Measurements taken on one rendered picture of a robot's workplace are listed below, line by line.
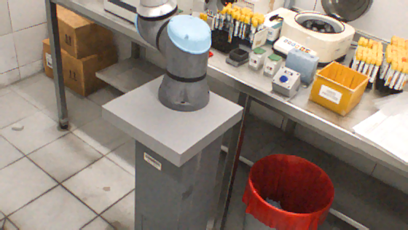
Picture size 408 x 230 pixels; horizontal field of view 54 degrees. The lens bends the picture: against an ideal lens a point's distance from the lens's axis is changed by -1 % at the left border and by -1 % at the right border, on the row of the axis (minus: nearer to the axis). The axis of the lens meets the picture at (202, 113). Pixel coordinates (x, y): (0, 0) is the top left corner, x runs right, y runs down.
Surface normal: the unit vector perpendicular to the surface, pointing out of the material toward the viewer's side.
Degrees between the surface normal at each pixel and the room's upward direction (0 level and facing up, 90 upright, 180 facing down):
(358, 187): 0
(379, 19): 90
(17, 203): 0
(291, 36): 90
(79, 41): 90
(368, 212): 0
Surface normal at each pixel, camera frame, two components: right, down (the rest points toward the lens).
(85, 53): 0.68, 0.51
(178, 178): -0.61, 0.41
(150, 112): 0.11, -0.81
